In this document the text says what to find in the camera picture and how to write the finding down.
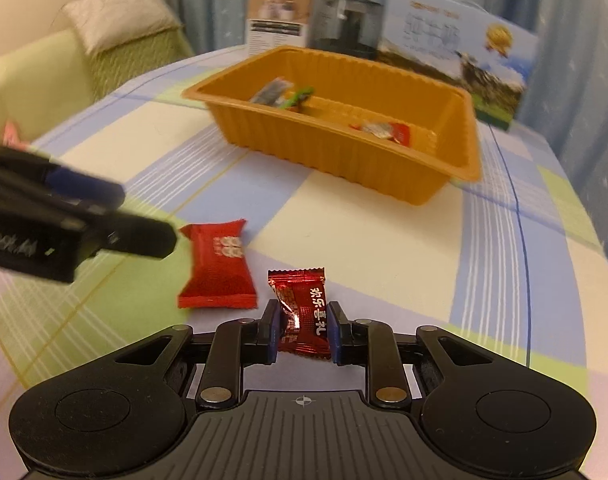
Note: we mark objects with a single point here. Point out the beige product box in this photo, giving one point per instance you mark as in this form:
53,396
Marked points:
279,15

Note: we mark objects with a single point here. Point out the green sofa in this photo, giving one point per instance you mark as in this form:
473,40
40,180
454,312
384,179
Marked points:
49,80

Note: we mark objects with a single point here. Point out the orange plastic tray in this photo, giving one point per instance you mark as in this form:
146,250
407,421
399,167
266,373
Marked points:
344,160

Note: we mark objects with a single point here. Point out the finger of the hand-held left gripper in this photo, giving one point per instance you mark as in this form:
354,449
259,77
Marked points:
144,237
89,187

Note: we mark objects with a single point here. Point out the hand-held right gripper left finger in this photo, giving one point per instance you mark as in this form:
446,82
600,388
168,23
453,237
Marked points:
273,336

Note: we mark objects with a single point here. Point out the white pillow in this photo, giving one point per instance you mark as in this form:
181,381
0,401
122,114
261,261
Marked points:
119,15

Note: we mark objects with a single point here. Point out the green glass jar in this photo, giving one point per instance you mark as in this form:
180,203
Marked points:
356,25

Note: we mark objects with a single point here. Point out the red snack packet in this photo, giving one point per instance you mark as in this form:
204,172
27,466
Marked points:
216,272

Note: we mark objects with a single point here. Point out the grey snack packet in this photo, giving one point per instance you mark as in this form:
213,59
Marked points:
271,92

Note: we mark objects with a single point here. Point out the blue milk carton box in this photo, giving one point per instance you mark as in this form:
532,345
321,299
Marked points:
448,50

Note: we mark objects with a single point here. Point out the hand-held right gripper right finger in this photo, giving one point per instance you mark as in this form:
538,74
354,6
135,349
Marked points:
334,336

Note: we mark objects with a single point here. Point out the pink snack packet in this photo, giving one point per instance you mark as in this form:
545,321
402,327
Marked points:
13,135

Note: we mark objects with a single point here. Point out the green snack packet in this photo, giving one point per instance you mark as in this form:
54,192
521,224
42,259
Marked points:
300,97

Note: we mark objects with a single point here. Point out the red candy with pale centre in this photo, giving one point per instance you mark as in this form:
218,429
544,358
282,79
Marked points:
383,131

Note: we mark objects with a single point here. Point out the dark red candy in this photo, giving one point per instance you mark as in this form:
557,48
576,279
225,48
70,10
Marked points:
304,317

